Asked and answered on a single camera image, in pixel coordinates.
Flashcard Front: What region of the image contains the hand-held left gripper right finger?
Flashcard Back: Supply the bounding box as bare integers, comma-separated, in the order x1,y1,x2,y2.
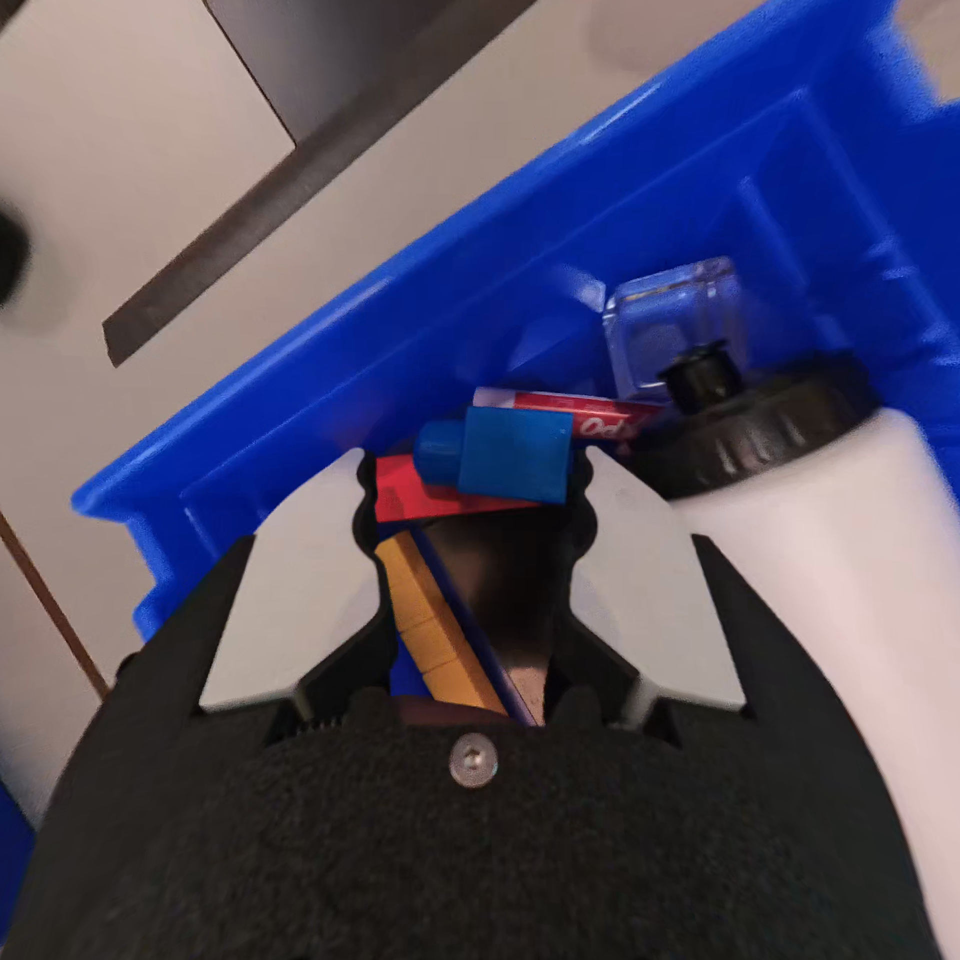
547,446,747,732

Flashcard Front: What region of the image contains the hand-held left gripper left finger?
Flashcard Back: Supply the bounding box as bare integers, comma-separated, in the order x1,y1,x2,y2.
197,447,399,717

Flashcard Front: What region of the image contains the dark glossy plate white sticker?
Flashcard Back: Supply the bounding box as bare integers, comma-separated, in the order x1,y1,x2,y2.
411,506,580,727

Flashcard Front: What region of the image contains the blue plastic toy piece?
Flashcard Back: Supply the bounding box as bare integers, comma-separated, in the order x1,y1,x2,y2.
414,405,576,506

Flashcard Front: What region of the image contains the blue plastic bin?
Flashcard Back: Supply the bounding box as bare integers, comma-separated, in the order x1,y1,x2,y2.
69,0,960,699
0,778,37,905

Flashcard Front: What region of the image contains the yellow block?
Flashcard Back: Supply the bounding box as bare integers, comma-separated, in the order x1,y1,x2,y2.
373,528,513,715

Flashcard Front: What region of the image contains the red block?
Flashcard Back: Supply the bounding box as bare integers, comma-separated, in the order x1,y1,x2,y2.
373,453,543,525

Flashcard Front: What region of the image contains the red white tube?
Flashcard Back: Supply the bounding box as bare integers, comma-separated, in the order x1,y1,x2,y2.
472,386,667,445

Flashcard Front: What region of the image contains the clear plastic cube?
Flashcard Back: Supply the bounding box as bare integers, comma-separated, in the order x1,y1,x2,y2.
602,256,745,400

